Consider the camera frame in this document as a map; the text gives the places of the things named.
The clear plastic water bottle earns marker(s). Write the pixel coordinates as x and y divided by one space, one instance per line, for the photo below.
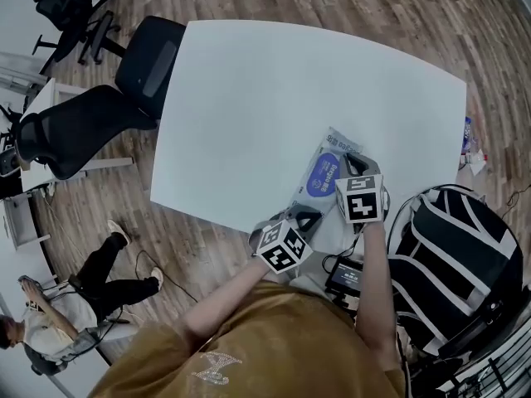
468 131

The person's mustard shirt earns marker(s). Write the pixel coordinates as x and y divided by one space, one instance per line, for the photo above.
269 346

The person's right forearm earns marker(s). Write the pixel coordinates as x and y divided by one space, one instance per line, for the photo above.
375 288

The person's left forearm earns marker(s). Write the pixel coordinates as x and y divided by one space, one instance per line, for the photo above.
232 292

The grey metal rack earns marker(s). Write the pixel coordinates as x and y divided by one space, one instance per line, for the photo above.
18 73

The white paper scrap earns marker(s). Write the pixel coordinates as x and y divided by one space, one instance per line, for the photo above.
479 166

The red label bottle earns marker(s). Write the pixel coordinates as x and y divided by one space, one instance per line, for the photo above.
468 158

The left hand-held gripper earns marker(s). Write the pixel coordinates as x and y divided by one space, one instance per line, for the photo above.
282 249

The grey round device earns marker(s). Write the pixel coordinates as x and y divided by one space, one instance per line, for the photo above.
8 162

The black metal railing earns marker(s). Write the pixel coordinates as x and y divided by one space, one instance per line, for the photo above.
498 371

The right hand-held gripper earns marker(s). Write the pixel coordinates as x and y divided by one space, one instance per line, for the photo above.
361 205

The black monitor device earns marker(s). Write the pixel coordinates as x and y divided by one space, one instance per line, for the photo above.
344 276

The black mesh office chair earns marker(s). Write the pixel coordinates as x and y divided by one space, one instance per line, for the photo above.
74 135

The grey wet wipe pack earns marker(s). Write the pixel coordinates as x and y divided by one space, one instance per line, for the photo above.
332 139

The black office chair with armrests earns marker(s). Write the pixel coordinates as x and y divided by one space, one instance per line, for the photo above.
62 2

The black white striped backpack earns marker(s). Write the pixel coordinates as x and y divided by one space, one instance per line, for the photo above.
448 263

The white desk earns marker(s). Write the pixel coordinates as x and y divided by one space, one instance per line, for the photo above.
39 106

